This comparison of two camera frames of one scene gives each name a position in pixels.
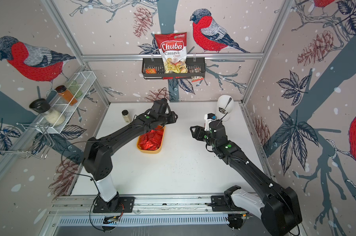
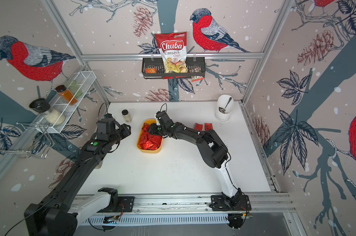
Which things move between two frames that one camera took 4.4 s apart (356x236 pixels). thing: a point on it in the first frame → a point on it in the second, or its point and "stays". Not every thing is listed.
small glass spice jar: (127, 117) stays
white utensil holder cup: (224, 107) stays
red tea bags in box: (152, 140) stays
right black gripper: (199, 131) → (152, 128)
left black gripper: (173, 118) → (127, 131)
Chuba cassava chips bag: (173, 47) stays
